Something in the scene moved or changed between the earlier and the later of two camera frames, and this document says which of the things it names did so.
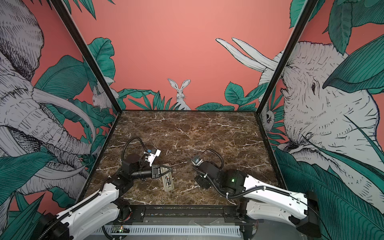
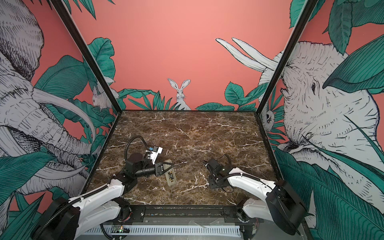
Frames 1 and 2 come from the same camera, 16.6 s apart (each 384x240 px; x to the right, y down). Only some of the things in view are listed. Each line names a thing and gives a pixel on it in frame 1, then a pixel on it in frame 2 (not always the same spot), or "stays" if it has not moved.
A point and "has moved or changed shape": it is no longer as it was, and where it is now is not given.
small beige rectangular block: [167, 179] has moved or changed shape
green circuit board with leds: [120, 229] stays
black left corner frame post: [72, 29] stays
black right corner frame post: [301, 23] stays
